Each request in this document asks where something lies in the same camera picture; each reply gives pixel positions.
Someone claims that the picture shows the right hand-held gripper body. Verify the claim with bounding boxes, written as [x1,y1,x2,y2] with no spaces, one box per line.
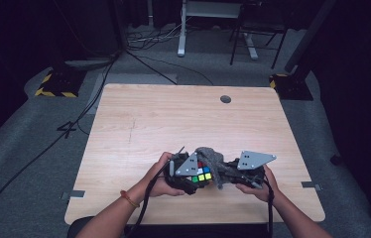
[237,150,278,190]

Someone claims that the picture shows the small black yellow striped base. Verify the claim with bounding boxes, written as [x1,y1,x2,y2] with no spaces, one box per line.
[269,72,314,101]

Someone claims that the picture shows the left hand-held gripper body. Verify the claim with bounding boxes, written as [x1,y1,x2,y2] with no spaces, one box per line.
[165,152,199,196]

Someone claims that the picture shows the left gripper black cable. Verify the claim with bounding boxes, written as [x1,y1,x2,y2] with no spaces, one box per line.
[128,146,186,238]

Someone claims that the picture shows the straight black floor cable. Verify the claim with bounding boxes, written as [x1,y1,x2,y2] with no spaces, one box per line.
[125,49,179,86]

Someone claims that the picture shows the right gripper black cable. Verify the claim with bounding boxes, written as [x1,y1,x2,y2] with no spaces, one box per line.
[261,177,276,238]

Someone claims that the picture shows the person's dark clothing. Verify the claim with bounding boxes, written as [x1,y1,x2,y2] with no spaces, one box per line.
[67,216,271,238]

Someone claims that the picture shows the white desk frame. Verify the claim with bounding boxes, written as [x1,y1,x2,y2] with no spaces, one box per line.
[177,0,260,60]

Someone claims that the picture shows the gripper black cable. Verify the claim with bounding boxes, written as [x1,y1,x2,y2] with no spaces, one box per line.
[261,177,276,238]
[128,146,186,238]

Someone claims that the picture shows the bundle of floor cables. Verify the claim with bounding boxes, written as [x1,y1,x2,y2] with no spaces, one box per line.
[127,24,182,52]

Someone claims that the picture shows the person's right hand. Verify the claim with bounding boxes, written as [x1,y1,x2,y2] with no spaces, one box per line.
[235,164,282,203]

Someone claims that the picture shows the red bracelet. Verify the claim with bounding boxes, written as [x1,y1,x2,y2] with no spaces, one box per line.
[119,189,141,208]

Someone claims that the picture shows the person's left hand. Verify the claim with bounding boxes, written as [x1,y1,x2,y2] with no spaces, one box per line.
[135,151,186,204]

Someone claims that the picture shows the multicoloured puzzle cube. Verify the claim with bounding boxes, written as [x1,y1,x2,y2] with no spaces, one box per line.
[187,160,213,184]

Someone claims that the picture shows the large black yellow striped base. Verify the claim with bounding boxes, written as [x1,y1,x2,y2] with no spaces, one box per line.
[34,67,87,98]

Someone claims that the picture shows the grey cloth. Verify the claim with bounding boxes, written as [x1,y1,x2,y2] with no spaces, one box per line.
[194,146,241,190]

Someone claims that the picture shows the black metal chair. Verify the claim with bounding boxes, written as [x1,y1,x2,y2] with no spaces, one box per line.
[229,3,289,69]

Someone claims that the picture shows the small black floor object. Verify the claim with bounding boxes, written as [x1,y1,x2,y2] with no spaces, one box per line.
[330,153,343,167]

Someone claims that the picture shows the dark slanted pole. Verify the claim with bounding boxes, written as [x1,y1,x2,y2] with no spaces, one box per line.
[284,0,336,73]

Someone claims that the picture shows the long black floor cable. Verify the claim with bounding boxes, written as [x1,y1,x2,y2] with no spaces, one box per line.
[0,49,123,237]

